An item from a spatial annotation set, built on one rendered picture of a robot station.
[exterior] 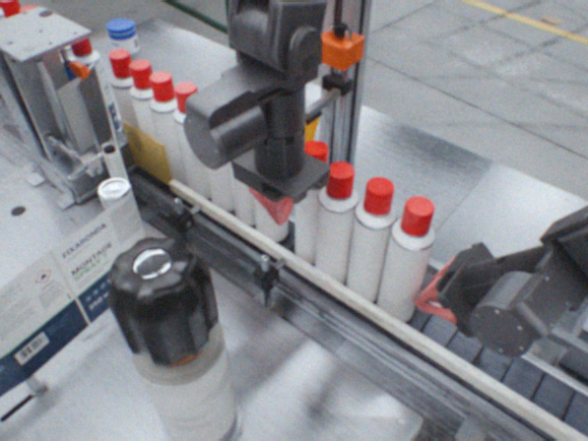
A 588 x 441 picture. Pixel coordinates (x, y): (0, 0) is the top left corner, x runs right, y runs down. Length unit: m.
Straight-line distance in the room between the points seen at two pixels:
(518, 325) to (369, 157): 0.63
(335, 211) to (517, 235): 0.42
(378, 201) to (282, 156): 0.13
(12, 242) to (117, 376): 0.32
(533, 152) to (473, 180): 1.61
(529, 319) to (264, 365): 0.34
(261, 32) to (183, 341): 0.27
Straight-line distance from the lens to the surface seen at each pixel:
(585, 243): 0.50
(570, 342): 0.68
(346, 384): 0.67
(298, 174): 0.56
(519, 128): 2.76
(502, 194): 1.02
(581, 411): 0.73
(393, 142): 1.09
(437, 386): 0.71
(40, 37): 0.84
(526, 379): 0.73
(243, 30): 0.48
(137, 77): 0.84
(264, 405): 0.65
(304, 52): 0.46
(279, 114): 0.51
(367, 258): 0.65
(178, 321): 0.40
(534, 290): 0.49
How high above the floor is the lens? 1.48
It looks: 46 degrees down
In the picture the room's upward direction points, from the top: straight up
